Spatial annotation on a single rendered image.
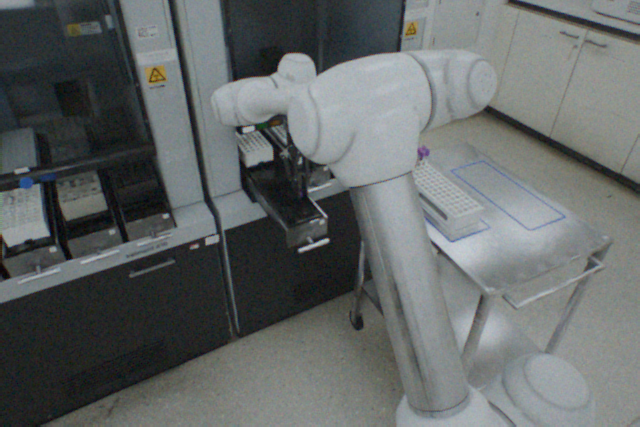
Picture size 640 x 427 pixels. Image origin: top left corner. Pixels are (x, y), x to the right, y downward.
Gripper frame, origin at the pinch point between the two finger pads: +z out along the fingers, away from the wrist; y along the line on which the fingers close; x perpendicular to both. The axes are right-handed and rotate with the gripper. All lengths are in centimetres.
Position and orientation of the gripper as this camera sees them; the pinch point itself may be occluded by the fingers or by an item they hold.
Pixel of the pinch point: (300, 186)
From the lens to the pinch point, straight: 144.2
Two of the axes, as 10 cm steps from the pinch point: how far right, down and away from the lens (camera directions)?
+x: 4.8, 5.2, -7.0
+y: -8.8, 2.9, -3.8
